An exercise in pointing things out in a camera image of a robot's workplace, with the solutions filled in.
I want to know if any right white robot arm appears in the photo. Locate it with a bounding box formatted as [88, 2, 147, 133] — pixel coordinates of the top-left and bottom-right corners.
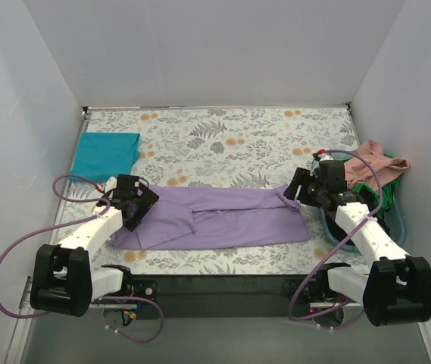
[284, 160, 431, 327]

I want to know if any teal plastic basket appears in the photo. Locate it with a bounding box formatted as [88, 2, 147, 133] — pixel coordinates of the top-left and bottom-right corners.
[331, 153, 407, 246]

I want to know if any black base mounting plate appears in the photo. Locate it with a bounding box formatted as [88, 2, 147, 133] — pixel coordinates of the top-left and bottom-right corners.
[132, 275, 304, 319]

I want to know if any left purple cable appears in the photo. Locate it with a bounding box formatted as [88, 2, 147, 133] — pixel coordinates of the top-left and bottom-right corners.
[0, 174, 164, 344]

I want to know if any purple t shirt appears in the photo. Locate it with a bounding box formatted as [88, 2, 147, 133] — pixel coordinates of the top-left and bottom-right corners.
[109, 185, 311, 250]

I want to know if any green t shirt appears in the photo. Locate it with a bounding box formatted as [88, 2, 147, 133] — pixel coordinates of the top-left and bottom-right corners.
[344, 154, 408, 218]

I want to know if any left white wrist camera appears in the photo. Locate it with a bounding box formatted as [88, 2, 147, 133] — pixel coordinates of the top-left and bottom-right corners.
[103, 176, 117, 193]

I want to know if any pink t shirt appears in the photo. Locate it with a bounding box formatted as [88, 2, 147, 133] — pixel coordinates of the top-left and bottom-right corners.
[344, 140, 410, 192]

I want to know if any purple cable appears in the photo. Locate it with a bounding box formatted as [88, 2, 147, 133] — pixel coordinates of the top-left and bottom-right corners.
[0, 174, 164, 344]
[288, 149, 385, 328]

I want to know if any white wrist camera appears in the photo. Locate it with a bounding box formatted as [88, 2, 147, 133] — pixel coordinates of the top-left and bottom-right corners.
[103, 176, 117, 193]
[310, 149, 333, 177]

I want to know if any folded teal t shirt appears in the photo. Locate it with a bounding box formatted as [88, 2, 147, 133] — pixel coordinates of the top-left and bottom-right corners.
[68, 132, 140, 183]

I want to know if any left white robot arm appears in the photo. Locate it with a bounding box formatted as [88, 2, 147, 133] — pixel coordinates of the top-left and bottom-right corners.
[30, 174, 159, 317]

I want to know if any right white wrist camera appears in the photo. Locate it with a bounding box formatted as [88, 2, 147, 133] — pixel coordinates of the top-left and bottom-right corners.
[310, 149, 333, 177]

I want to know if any black t shirt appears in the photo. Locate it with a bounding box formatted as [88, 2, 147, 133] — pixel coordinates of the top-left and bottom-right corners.
[324, 184, 392, 245]

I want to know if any floral table mat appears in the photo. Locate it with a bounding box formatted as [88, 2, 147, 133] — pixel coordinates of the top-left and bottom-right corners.
[48, 107, 400, 276]

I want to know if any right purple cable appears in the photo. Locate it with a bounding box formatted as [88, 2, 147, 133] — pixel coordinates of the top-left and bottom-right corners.
[288, 149, 385, 328]

